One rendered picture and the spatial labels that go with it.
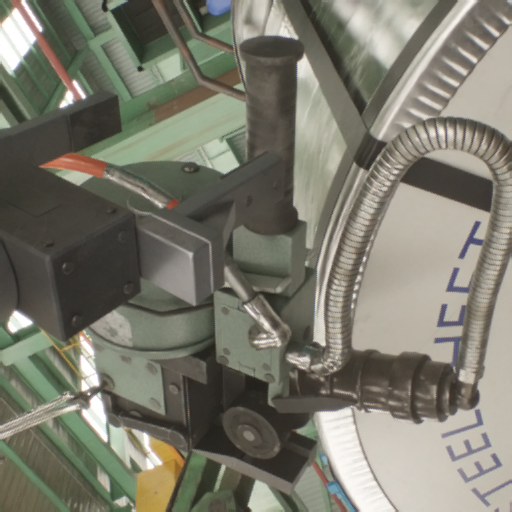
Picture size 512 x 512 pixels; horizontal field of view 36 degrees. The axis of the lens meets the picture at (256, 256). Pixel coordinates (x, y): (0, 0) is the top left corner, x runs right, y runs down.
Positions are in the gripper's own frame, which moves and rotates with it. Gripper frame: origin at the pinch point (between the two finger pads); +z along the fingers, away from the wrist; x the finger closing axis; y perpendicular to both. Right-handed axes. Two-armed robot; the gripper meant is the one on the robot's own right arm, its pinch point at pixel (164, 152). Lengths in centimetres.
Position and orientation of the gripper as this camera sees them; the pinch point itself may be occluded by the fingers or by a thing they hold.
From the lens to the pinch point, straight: 46.4
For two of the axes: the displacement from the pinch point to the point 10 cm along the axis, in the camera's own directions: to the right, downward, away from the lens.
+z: 6.4, -4.4, 6.3
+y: 0.0, 8.2, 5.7
